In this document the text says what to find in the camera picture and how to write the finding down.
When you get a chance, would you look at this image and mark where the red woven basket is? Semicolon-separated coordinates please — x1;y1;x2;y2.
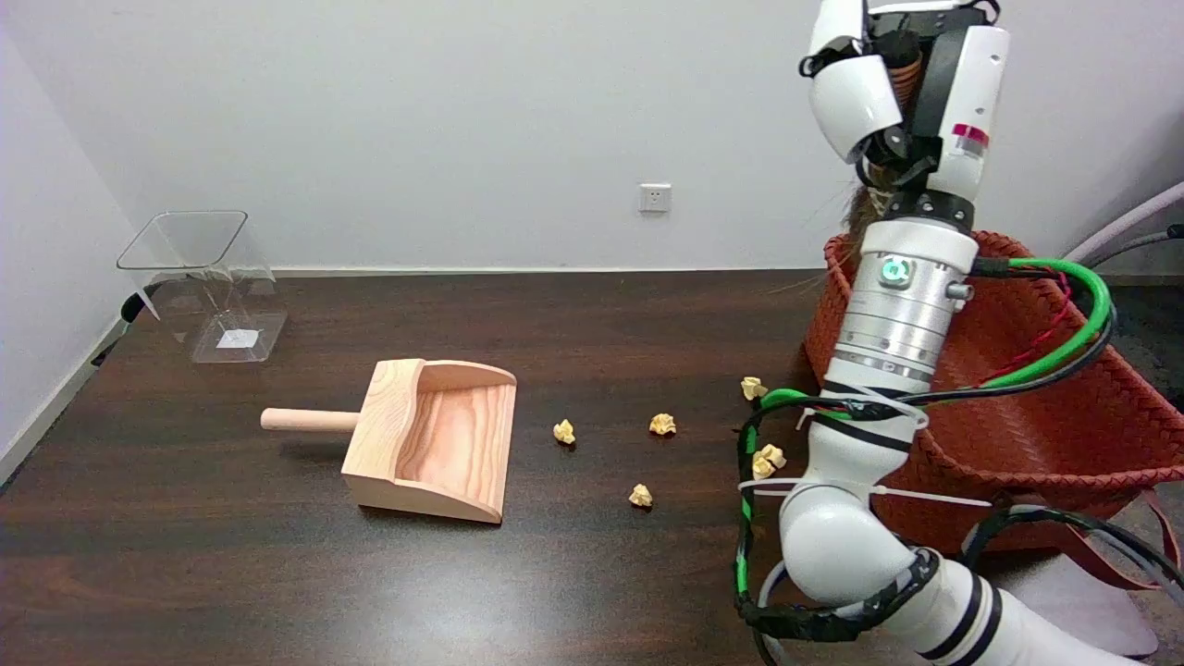
801;229;1184;593

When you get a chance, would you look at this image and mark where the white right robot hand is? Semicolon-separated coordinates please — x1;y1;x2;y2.
800;0;1011;229

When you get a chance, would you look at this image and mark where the black sleeved cable loop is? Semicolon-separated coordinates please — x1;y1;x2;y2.
960;506;1184;593

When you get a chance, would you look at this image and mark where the grey pad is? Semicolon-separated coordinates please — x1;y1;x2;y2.
994;546;1159;660

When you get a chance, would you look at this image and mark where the green and black cable bundle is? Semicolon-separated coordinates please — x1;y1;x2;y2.
735;257;1117;644

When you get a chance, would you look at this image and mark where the pink curved tube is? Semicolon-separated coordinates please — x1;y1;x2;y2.
1064;181;1184;265

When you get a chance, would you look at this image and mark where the clear plastic container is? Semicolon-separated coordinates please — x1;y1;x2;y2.
117;210;289;364

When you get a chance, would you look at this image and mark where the wooden dustpan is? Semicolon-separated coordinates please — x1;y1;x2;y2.
260;359;518;525

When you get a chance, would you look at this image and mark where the brown bristle hand broom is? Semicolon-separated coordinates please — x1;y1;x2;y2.
837;51;926;251

